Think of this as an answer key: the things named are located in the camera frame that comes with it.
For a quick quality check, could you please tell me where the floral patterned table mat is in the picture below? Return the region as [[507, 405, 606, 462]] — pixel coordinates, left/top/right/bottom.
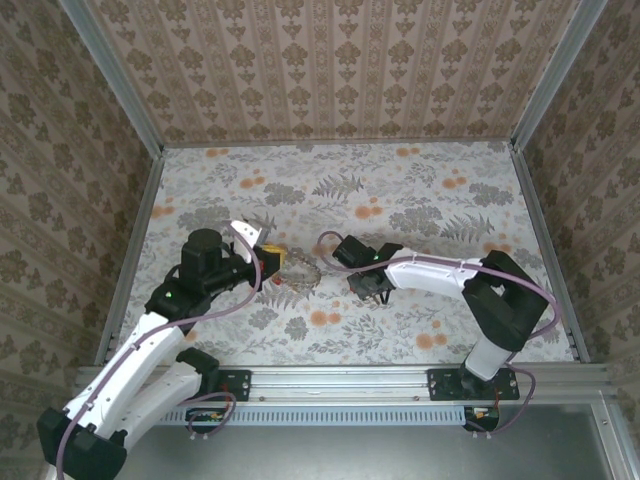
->
[[106, 141, 577, 369]]

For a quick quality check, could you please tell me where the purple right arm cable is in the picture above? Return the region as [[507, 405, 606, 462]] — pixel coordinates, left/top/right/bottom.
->
[[316, 230, 560, 346]]

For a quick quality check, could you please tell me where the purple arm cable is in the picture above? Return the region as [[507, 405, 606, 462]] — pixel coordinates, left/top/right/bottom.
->
[[316, 230, 560, 346], [52, 222, 265, 477]]

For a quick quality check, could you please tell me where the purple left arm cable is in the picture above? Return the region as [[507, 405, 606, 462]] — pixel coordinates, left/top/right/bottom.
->
[[52, 222, 265, 477]]

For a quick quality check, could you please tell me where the aluminium side rail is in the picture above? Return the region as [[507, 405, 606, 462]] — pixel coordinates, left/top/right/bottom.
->
[[93, 147, 167, 367], [508, 142, 592, 365]]

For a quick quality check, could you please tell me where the aluminium front rail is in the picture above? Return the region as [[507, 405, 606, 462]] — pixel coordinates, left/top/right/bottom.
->
[[73, 363, 615, 403]]

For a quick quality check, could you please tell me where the white slotted cable duct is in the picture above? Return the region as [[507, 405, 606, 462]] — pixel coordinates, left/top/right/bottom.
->
[[163, 402, 475, 427]]

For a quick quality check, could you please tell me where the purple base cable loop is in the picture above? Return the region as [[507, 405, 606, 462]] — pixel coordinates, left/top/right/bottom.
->
[[186, 391, 237, 442], [467, 363, 539, 441]]

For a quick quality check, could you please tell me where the aluminium frame post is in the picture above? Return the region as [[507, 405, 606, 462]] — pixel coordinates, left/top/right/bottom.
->
[[58, 0, 167, 157], [508, 0, 612, 152]]

